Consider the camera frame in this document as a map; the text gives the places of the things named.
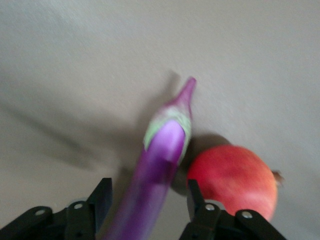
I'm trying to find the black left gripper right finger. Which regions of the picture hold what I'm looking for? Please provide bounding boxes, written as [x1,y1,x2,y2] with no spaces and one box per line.
[179,178,288,240]

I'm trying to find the long purple eggplant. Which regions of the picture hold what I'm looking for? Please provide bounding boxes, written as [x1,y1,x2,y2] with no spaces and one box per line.
[99,76,198,240]

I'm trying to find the table cover mat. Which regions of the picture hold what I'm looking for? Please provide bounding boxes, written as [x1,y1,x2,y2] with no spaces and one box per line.
[0,0,320,240]

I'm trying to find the red pomegranate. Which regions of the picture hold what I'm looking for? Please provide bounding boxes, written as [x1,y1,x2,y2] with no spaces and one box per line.
[186,144,286,222]

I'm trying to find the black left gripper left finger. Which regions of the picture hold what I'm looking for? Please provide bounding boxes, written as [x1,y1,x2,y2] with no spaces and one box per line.
[0,177,113,240]

